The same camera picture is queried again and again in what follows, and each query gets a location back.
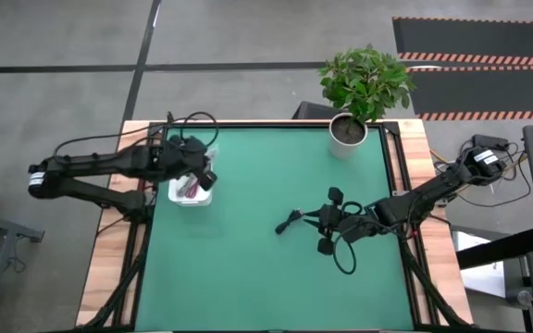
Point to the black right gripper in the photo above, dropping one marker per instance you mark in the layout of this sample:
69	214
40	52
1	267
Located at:
332	221

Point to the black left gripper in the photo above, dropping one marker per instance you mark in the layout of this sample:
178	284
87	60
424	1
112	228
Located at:
181	159

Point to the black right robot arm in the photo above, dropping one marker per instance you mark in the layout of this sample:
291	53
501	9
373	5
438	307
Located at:
414	199

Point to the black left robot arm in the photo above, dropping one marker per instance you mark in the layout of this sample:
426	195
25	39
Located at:
109	162

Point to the white plastic bin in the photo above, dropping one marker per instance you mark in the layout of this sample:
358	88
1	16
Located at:
192	201

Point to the white plant pot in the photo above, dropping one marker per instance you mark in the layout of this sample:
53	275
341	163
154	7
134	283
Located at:
347	143

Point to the green table mat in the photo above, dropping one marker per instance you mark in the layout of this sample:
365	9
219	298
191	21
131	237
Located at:
248	277

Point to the green potted plant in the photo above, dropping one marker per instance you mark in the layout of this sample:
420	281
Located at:
366	83

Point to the white sheet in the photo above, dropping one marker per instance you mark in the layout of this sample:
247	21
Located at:
484	273

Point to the black beam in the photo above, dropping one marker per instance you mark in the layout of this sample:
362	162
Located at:
502	247

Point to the black power adapter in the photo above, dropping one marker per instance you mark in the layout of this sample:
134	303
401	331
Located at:
491	141

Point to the black mat with orange stripes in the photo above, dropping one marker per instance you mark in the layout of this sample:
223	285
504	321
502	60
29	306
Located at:
488	92
479	37

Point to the black table frame rail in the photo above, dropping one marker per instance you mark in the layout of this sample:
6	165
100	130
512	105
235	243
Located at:
398	152

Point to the black aluminium frame strut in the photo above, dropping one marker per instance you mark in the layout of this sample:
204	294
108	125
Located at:
118	277
433	287

